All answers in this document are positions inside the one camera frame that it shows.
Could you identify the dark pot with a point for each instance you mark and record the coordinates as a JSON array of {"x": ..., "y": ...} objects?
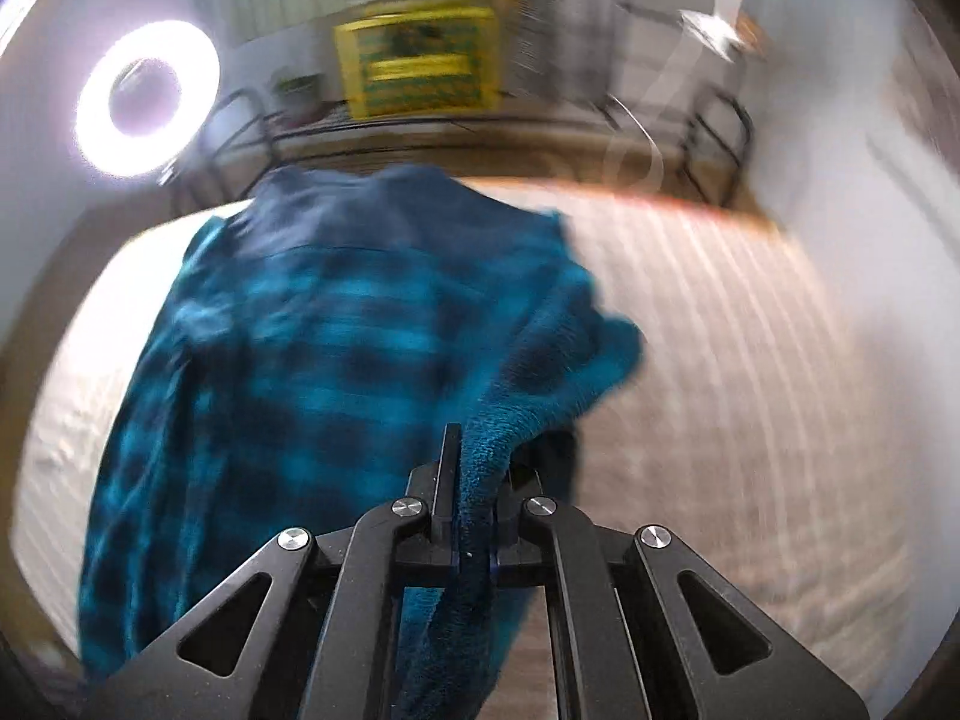
[{"x": 300, "y": 97}]

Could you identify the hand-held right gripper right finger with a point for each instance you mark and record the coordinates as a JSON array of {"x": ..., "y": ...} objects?
[{"x": 525, "y": 540}]

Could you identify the grey plaid hanging coat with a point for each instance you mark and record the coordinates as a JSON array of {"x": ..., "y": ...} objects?
[{"x": 562, "y": 15}]

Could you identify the yellow green patterned box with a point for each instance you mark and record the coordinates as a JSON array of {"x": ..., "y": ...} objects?
[{"x": 420, "y": 67}]

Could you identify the teal plaid fleece jacket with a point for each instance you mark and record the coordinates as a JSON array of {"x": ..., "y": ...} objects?
[{"x": 337, "y": 330}]

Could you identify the beige checked bed blanket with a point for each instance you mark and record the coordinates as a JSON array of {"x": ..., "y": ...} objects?
[{"x": 712, "y": 390}]

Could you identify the black metal clothes rack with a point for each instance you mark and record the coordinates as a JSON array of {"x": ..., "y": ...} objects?
[{"x": 420, "y": 136}]

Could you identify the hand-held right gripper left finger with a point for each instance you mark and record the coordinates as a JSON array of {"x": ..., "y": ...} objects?
[{"x": 446, "y": 495}]

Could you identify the wooden bed frame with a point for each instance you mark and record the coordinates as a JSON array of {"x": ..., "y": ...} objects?
[{"x": 675, "y": 204}]

